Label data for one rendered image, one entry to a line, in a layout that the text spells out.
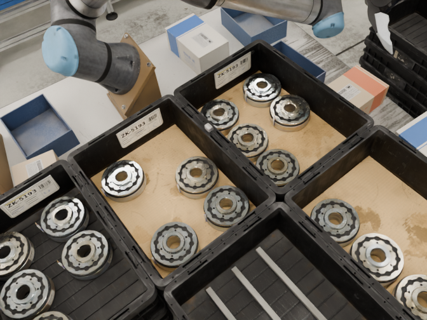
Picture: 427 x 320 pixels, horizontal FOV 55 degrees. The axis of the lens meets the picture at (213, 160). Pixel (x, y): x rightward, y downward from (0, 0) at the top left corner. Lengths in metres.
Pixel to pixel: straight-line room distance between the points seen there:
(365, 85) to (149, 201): 0.71
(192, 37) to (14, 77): 1.61
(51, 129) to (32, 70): 1.43
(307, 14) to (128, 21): 2.02
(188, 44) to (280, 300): 0.87
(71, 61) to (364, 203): 0.79
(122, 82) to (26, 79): 1.60
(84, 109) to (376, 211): 0.93
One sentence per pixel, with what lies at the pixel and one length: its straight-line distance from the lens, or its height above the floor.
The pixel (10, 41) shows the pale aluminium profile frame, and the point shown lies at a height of 0.14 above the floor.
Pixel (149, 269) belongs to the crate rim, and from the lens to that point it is 0.81.
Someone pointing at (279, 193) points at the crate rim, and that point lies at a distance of 0.86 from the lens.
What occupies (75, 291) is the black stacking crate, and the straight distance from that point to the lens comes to 0.96.
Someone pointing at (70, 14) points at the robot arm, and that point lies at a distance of 1.18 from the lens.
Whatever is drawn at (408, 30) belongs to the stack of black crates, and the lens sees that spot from 1.99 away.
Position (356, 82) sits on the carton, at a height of 0.78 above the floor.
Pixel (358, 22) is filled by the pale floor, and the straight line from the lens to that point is 2.80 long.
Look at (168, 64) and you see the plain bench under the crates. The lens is 1.47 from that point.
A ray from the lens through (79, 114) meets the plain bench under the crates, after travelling 1.41.
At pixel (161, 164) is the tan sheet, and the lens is 1.04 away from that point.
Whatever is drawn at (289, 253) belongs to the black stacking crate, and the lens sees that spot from 0.92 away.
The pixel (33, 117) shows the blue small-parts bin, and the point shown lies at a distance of 1.46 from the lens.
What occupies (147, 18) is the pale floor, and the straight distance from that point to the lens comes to 2.90.
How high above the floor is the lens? 1.68
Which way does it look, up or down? 55 degrees down
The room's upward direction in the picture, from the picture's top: 8 degrees counter-clockwise
